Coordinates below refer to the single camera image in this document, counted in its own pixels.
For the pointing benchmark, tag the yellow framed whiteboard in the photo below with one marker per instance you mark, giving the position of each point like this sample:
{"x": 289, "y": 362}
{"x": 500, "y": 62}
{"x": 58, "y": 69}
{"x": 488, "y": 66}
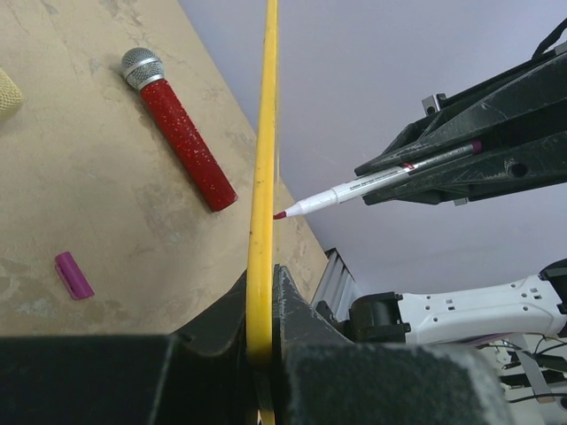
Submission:
{"x": 259, "y": 273}

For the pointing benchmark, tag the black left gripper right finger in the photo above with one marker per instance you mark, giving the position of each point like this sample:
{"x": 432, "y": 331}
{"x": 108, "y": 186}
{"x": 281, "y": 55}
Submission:
{"x": 323, "y": 378}

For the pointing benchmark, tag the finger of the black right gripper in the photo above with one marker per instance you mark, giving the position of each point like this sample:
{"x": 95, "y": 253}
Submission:
{"x": 532, "y": 165}

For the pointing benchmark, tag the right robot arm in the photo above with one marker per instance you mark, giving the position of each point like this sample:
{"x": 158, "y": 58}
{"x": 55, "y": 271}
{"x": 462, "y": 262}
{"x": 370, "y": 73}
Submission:
{"x": 502, "y": 136}

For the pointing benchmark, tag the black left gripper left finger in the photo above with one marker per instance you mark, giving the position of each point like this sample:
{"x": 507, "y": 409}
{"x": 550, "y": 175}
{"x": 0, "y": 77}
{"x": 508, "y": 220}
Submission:
{"x": 196, "y": 375}

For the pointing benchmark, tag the white marker pen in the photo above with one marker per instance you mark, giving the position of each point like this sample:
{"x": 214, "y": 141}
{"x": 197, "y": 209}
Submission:
{"x": 386, "y": 178}

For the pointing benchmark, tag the red glitter toy microphone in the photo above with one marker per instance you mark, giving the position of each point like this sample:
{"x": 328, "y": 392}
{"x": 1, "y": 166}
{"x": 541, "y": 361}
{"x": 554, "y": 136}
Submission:
{"x": 143, "y": 70}

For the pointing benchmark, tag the purple marker cap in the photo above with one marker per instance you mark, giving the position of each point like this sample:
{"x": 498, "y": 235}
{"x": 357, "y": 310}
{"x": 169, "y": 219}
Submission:
{"x": 72, "y": 277}

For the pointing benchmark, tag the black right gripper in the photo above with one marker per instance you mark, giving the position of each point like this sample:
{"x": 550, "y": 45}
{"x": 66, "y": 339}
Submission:
{"x": 493, "y": 106}

